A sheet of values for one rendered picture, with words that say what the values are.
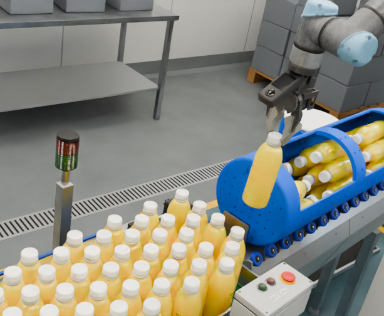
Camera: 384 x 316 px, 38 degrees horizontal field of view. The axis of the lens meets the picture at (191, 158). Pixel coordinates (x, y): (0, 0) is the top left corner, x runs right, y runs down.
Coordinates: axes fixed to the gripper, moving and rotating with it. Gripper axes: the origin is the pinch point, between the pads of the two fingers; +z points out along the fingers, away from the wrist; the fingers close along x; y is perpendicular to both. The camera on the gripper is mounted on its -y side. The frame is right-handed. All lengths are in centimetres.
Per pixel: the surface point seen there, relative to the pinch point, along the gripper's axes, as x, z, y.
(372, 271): 15, 144, 169
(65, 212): 40, 40, -34
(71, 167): 40, 24, -34
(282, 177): 2.6, 18.8, 14.2
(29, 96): 256, 127, 71
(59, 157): 42, 22, -36
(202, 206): 12.8, 29.2, -6.1
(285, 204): -2.4, 24.1, 11.8
